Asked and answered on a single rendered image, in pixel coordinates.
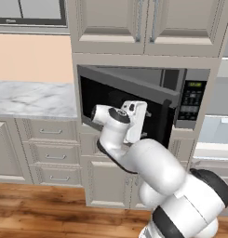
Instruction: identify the silver wall cupboard handle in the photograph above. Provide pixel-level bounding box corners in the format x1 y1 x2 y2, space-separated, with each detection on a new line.
149 0 159 44
135 0 143 44

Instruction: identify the beige base cupboard door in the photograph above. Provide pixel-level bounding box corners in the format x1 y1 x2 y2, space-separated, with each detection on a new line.
85 155 133 208
129 173 154 212
0 120 22 179

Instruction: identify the black microwave door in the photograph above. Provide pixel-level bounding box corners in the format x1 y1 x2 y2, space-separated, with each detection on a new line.
77 64 181 150

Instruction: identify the silver drawer handle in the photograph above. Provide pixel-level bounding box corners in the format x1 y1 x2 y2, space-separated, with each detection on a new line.
44 153 67 161
39 127 63 135
48 175 71 182

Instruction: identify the beige wall cupboard door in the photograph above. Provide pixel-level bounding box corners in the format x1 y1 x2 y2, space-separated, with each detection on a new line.
144 0 228 59
68 0 148 56

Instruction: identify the beige drawer under microwave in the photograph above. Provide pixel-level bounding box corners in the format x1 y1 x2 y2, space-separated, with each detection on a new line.
79 131 104 157

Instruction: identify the black and silver microwave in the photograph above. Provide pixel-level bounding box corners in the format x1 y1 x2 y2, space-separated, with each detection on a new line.
77 64 211 150

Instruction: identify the beige drawer front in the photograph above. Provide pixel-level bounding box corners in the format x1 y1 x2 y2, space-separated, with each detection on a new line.
32 165 83 188
25 118 78 141
29 141 81 165

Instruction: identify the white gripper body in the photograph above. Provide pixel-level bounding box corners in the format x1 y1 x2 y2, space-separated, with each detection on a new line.
123 101 148 145

